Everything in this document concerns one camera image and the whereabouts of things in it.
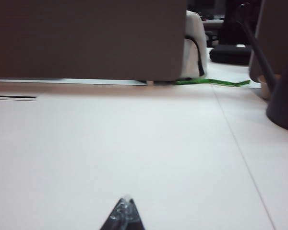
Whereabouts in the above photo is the small beige paper bowl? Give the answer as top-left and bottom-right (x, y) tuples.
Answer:
(257, 75), (283, 100)

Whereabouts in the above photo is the white bag with black strap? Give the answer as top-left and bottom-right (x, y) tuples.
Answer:
(180, 10), (208, 81)

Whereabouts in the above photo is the seated person in dark top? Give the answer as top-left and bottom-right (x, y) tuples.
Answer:
(218, 0), (263, 46)

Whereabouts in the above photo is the silver partition base rail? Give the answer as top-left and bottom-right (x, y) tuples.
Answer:
(0, 77), (147, 86)

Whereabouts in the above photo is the black cushion bag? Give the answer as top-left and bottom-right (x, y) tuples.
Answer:
(209, 44), (253, 65)

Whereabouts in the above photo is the narrow brown desk partition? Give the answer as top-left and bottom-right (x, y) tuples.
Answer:
(249, 0), (288, 83)

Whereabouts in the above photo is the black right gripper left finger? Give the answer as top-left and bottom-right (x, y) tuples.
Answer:
(99, 195), (129, 230)

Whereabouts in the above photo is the green tape strip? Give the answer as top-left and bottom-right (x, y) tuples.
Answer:
(175, 78), (251, 88)

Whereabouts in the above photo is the wide brown desk partition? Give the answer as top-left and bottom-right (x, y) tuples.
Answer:
(0, 0), (188, 82)

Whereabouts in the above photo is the black computer monitor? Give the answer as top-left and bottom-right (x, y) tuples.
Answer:
(187, 0), (216, 10)

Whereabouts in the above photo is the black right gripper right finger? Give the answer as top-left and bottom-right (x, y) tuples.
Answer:
(124, 198), (145, 230)

